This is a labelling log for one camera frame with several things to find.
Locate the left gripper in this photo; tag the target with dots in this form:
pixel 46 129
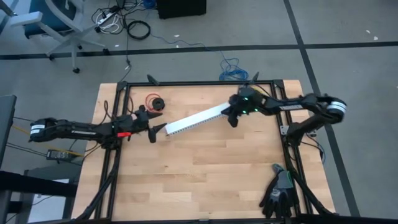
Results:
pixel 136 126

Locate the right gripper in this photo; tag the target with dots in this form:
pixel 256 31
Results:
pixel 245 107

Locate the white duct cover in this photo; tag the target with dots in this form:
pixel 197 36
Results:
pixel 196 118

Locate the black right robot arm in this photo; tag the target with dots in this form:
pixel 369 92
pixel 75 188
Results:
pixel 304 109

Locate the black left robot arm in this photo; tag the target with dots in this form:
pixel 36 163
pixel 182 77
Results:
pixel 71 130

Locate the red tag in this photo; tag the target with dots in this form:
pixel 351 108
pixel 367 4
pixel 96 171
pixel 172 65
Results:
pixel 124 134

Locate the black grey work glove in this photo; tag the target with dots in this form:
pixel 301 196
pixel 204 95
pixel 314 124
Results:
pixel 284 180
pixel 273 199

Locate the black power adapter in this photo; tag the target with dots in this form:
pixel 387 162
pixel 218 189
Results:
pixel 57 154

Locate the white power strip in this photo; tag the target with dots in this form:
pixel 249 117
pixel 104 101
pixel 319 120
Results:
pixel 107 17

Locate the black equipment box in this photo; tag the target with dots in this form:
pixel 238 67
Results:
pixel 180 7

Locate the office chair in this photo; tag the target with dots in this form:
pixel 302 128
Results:
pixel 73 31

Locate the black bench beam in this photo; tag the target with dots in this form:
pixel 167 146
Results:
pixel 31 183

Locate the black frame clamp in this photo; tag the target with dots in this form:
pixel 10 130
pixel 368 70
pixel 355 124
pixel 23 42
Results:
pixel 152 79
pixel 254 77

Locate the black aluminium frame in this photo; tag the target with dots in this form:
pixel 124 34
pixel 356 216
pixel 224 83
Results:
pixel 202 83

